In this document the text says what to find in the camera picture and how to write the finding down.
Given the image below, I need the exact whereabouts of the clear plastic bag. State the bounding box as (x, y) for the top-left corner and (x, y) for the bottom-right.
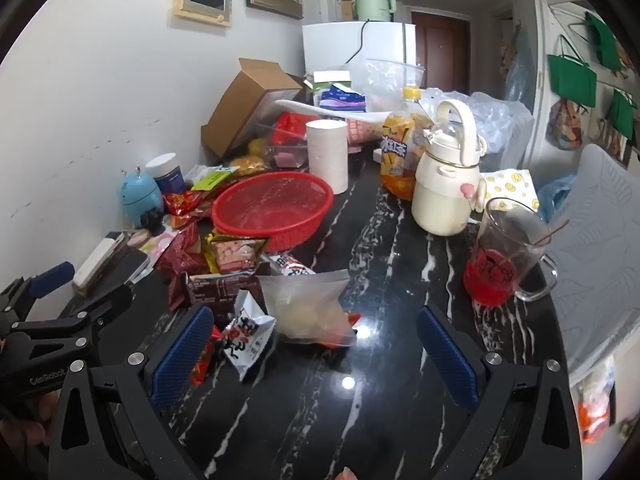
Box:
(364, 58), (426, 113)

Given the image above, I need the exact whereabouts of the glass mug with red drink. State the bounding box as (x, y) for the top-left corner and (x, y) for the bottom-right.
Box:
(462, 196), (558, 307)

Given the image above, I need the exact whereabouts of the white fridge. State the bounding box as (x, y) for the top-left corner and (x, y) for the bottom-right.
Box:
(301, 21), (417, 91)

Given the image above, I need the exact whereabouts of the clear bubble wrap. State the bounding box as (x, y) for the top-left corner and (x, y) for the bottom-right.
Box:
(425, 87), (536, 156)

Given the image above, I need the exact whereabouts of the pink cracker packet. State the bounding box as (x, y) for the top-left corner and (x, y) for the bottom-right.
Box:
(205, 232), (271, 275)

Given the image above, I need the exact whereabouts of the clear zip bag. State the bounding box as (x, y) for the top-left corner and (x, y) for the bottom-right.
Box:
(257, 269), (358, 348)

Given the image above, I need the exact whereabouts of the person's left hand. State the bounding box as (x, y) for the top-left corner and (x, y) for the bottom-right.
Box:
(0, 392), (58, 461)

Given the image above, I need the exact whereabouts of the red bag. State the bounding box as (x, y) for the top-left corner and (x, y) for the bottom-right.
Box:
(270, 111), (321, 148)

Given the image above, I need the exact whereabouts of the blue round humidifier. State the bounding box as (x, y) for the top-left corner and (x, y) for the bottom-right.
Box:
(119, 164), (165, 228)

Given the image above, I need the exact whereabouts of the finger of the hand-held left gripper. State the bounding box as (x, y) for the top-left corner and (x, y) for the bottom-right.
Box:
(0, 261), (76, 318)
(10, 280), (136, 356)

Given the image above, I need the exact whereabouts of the blue plastic bag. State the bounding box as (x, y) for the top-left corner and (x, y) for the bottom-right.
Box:
(536, 174), (576, 223)

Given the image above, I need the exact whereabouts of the pink patterned box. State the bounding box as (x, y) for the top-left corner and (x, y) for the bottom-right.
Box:
(347, 117), (388, 153)

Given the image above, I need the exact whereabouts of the clear plastic container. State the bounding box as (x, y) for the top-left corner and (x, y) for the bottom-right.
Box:
(257, 112), (313, 170)

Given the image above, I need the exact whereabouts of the orange white bag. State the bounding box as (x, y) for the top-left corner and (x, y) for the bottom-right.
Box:
(577, 355), (617, 443)

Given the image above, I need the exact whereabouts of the black smartphone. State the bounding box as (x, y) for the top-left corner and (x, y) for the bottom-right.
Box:
(100, 247), (151, 291)

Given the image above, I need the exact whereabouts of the red candy packet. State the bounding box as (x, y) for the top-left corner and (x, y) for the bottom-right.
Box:
(162, 190), (193, 217)
(187, 189), (217, 216)

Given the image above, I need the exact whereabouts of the orange iced tea bottle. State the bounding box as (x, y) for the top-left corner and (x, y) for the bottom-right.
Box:
(380, 86), (433, 202)

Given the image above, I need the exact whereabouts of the dark blue jar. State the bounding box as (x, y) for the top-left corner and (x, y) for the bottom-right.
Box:
(146, 152), (188, 196)

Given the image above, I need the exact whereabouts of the patterned tote bag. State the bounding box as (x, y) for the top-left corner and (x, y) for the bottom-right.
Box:
(545, 97), (583, 152)

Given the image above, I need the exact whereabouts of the white toilet paper roll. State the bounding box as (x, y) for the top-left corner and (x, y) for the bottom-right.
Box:
(305, 119), (349, 195)

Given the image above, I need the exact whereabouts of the small red orange snack packet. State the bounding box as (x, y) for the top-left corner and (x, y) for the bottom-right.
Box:
(320, 311), (362, 350)

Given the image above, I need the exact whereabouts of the white red snack packet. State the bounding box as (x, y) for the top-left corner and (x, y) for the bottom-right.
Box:
(260, 252), (317, 278)

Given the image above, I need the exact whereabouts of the yellow smiley print napkin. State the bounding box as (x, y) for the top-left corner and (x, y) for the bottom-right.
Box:
(480, 167), (541, 213)

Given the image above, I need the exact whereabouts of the brown chocolate snack packet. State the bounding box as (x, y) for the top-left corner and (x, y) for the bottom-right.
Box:
(167, 270), (261, 311)

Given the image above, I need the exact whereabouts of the large green tote bag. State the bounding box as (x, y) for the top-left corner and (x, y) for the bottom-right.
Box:
(546, 35), (598, 108)

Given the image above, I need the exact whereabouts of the white kettle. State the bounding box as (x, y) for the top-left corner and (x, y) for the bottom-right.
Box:
(411, 99), (488, 236)

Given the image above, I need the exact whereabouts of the silver snack packet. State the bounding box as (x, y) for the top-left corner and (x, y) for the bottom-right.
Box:
(220, 290), (277, 383)

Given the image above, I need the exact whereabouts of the grey chair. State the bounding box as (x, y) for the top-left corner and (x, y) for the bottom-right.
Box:
(542, 144), (640, 376)

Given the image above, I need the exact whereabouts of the orange brown sachet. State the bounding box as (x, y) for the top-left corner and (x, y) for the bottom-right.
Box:
(167, 212), (206, 232)

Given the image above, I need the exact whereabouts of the brown door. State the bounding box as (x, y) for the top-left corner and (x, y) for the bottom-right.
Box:
(411, 7), (472, 95)

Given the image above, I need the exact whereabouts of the black hair claw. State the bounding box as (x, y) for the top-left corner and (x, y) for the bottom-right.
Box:
(140, 208), (166, 233)

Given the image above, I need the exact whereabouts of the thin stir stick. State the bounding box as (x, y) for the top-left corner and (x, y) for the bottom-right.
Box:
(502, 218), (571, 261)

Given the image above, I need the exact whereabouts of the black power cable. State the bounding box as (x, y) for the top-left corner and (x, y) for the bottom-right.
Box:
(345, 19), (371, 68)

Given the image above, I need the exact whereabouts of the white power bank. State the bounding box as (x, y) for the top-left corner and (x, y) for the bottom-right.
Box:
(72, 237), (126, 292)

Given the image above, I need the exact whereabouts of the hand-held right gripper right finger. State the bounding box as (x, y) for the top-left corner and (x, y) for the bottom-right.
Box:
(416, 305), (583, 480)

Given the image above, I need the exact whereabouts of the blue tissue pack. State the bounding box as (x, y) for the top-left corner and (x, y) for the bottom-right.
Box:
(319, 83), (368, 111)

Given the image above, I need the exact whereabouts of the yellow mesh snack bag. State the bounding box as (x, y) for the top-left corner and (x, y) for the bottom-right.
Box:
(227, 156), (271, 178)

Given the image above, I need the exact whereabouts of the open cardboard box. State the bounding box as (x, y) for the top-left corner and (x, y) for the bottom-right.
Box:
(201, 57), (306, 161)

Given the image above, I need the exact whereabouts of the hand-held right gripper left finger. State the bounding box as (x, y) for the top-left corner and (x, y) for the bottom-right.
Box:
(47, 304), (216, 480)

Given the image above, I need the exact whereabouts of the large dark red snack packet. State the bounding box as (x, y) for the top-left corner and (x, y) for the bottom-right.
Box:
(150, 222), (208, 278)

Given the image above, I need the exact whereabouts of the green white box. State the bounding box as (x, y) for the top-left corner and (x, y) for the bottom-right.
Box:
(311, 69), (352, 106)

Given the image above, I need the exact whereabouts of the small red gold snack packet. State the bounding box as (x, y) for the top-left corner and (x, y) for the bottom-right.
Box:
(190, 325), (223, 386)

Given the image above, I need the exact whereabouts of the red plastic basket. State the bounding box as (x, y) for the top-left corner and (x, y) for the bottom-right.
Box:
(211, 171), (335, 253)

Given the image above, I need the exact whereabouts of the green electric kettle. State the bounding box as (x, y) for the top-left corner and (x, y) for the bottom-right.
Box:
(345, 0), (397, 23)

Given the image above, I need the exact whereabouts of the green yellow packet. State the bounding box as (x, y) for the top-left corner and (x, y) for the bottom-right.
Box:
(190, 169), (236, 192)

